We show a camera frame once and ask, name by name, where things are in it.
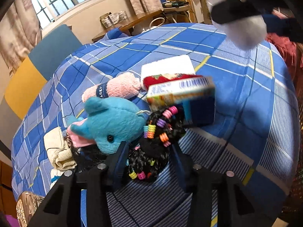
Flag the beige knitted cloth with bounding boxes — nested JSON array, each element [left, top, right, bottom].
[[43, 127, 77, 171]]

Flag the wooden desk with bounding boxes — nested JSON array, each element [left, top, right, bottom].
[[92, 0, 196, 43]]

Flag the white folded cloth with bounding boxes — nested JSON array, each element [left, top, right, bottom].
[[140, 55, 195, 81]]

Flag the blue tissue pack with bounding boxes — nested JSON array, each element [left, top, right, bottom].
[[146, 76, 216, 127]]

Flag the pink fluffy blanket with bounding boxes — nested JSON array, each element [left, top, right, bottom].
[[266, 9, 303, 88]]

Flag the grey yellow blue headboard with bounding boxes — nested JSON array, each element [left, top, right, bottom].
[[4, 24, 82, 119]]

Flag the pink towel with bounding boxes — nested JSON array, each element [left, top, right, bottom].
[[81, 72, 141, 102]]

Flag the window with curtains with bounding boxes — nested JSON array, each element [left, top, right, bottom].
[[1, 0, 162, 76]]

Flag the woven tissue box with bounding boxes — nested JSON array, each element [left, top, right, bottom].
[[16, 191, 44, 227]]

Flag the blue plaid bed cover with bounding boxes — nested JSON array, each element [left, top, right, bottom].
[[12, 23, 300, 226]]

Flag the black beaded hair toy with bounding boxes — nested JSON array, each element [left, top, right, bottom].
[[71, 105, 185, 182]]

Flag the teal plush dolphin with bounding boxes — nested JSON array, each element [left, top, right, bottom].
[[70, 97, 146, 155]]

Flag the white fluffy plush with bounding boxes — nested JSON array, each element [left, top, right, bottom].
[[207, 0, 267, 50]]

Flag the purple gift bag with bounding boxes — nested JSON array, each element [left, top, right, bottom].
[[5, 215, 20, 227]]

